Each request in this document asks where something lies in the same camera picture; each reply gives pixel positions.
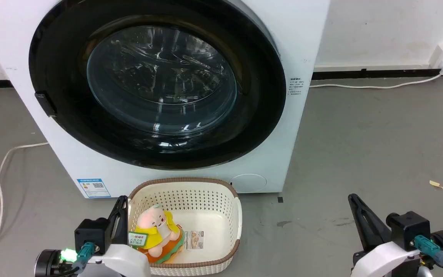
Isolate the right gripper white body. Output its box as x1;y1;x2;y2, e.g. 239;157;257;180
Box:
351;230;443;277

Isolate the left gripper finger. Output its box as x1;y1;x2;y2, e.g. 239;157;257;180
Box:
107;195;127;245
120;200;129;245

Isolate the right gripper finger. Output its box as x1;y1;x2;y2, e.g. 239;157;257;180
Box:
354;195;392;247
347;194;380;253

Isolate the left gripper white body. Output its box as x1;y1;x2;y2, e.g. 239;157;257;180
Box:
35;244;152;277

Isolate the round black glass washer door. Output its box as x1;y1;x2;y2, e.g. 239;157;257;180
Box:
28;0;286;170

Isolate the white front-load washing machine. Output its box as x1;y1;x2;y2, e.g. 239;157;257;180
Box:
0;0;331;199

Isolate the green white doll hang tag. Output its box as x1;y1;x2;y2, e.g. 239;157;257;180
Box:
128;231;148;247

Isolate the pink plush doll yellow jacket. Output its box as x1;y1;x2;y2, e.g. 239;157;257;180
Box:
134;204;185;264

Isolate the blue energy label sticker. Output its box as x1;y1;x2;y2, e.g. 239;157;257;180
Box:
77;178;111;198

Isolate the paper label inside basket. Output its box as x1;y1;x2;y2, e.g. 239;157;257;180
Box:
186;230;204;250

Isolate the cream perforated laundry basket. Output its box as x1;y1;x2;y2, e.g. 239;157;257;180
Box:
128;177;243;277

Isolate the round white filter cover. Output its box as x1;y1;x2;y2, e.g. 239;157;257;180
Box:
230;174;267;193

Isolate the black text warning sticker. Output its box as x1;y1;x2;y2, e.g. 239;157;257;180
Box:
289;77;304;99

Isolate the left gripper green-plug cable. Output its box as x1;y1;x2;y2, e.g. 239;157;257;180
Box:
54;242;96;277

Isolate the gripper green-plug cable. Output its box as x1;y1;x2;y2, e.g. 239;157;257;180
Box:
54;242;96;277
414;235;443;277

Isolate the right gripper green-plug cable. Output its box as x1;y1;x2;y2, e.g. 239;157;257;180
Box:
414;235;443;277

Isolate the thick white floor cable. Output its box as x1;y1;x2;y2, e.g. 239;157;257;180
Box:
0;142;49;252

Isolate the thin white power cord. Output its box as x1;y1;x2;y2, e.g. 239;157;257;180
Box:
309;72;443;89

